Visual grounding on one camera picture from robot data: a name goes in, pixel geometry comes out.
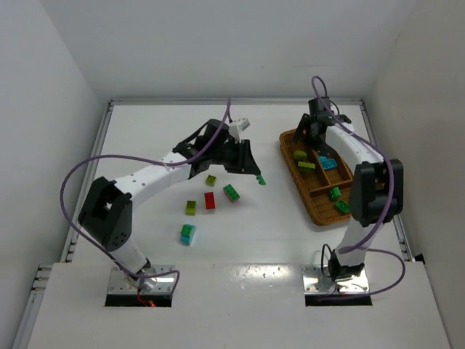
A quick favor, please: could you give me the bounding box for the thin green lego plate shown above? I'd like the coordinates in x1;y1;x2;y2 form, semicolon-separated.
256;174;266;185

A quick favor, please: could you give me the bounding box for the lime lego with green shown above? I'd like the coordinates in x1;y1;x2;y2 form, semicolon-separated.
293;151;308;161

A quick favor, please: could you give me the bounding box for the green rounded lego brick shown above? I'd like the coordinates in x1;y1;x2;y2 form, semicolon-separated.
328;186;341;201

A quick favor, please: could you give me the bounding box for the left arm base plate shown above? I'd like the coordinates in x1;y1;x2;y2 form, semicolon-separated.
108;265;177;296

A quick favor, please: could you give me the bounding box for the green lego on red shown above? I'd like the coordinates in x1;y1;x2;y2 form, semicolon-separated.
223;184;240;202

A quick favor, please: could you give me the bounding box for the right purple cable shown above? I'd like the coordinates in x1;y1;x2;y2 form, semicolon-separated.
311;75;407;301

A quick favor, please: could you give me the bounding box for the cyan lego brick stack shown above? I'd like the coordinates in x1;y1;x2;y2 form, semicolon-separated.
320;159;338;171

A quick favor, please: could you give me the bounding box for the red lego brick centre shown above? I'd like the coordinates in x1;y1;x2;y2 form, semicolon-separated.
204;192;216;210

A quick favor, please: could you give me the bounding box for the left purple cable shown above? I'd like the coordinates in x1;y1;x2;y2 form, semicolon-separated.
60;97;233;292

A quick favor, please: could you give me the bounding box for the wicker divided basket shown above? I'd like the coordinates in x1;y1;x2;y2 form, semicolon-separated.
279;129;353;226

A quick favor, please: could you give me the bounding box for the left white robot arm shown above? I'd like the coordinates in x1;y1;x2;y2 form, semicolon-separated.
78;119;265;275

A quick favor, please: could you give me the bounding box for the purple cable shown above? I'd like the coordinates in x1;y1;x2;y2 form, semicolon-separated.
60;97;233;292
311;75;407;301

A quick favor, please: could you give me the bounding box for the dark green lego brick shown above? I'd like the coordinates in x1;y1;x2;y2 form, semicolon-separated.
335;199;350;214

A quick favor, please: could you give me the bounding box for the lime lego brick stack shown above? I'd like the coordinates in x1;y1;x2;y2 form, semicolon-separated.
297;161;316;172

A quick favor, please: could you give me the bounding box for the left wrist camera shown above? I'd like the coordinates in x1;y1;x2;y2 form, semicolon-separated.
229;118;250;143

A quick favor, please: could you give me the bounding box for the lime lego brick left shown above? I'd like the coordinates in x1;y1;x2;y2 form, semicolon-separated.
185;201;196;215

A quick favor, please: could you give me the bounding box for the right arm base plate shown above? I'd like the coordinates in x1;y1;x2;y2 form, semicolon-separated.
302;265;370;296

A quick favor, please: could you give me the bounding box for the small lime lego brick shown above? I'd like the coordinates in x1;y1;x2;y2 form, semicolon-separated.
206;174;217;186

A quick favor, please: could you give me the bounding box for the green on cyan lego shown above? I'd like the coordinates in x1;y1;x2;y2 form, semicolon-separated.
179;224;196;246

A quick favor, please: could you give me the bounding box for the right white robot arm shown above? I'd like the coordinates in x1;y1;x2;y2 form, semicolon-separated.
293;97;403;281

